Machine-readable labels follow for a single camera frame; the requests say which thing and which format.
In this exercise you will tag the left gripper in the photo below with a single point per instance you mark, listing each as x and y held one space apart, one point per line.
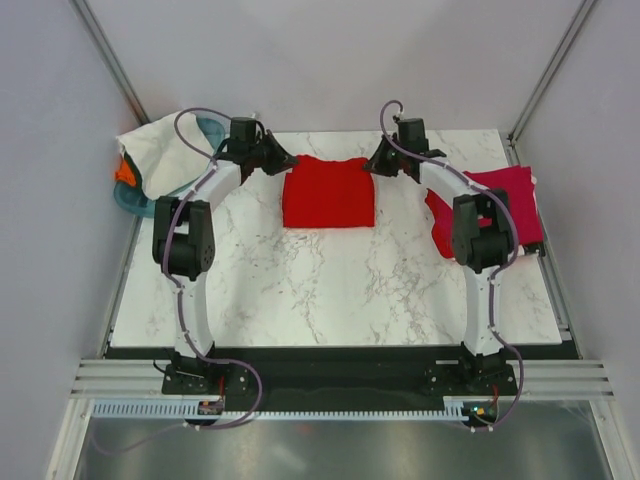
283 162

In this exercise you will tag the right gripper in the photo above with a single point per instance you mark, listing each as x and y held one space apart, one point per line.
376 164

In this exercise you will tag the red t-shirt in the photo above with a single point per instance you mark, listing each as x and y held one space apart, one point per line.
441 231
321 194

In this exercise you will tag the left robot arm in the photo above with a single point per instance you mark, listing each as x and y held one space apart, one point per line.
183 245

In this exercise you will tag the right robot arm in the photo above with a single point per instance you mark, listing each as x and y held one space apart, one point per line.
484 242

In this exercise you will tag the folded red t-shirt in stack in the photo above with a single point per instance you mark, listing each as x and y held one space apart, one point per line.
441 231

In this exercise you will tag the white t-shirt in basket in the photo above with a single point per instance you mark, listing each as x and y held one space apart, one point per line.
164 162

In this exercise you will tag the folded magenta t-shirt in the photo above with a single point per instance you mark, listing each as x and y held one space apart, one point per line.
519 184

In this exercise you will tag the dark green garment in basket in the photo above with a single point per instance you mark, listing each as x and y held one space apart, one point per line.
135 169

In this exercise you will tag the teal plastic basket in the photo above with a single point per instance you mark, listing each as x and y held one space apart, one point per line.
133 199

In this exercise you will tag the orange garment in basket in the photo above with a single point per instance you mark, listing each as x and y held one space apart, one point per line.
125 174

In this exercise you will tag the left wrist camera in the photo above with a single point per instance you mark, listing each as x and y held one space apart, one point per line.
245 134

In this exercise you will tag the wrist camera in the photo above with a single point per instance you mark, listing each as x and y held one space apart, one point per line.
245 134
411 134

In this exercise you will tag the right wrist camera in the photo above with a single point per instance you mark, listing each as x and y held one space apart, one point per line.
411 134

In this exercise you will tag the right aluminium frame post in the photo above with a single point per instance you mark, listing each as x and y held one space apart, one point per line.
560 54

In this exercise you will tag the aluminium frame post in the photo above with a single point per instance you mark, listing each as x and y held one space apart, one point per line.
560 54
92 26

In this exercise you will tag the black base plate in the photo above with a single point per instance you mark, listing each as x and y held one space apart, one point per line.
342 376

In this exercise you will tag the left aluminium frame post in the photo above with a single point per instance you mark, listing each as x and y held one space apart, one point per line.
92 26

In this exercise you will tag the white slotted cable duct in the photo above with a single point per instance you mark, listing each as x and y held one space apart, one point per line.
175 409

